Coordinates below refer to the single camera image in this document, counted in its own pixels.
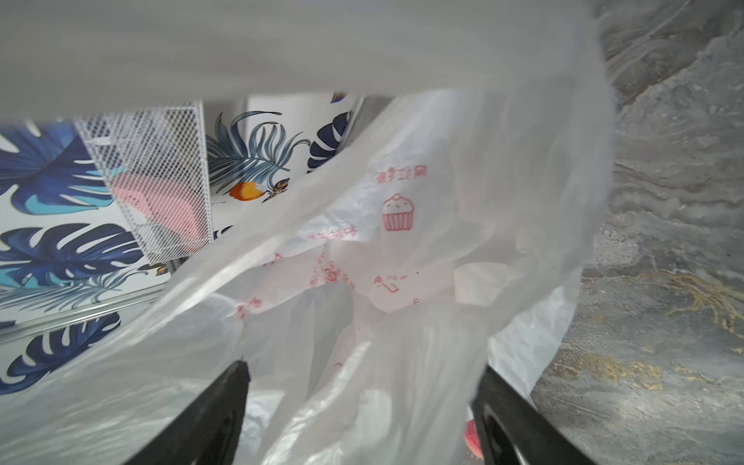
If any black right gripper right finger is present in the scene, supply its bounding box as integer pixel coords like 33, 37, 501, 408
471, 367, 595, 465

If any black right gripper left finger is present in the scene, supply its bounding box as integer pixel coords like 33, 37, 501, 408
126, 360, 250, 465

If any white plastic bag red print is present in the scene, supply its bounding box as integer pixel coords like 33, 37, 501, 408
1, 1, 614, 464

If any pink peach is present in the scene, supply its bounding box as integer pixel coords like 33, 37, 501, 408
464, 420, 484, 461

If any pink triangular item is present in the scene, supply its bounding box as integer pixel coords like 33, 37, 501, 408
110, 172, 210, 261

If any white mesh wall shelf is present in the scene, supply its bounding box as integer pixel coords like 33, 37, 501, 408
74, 101, 212, 263

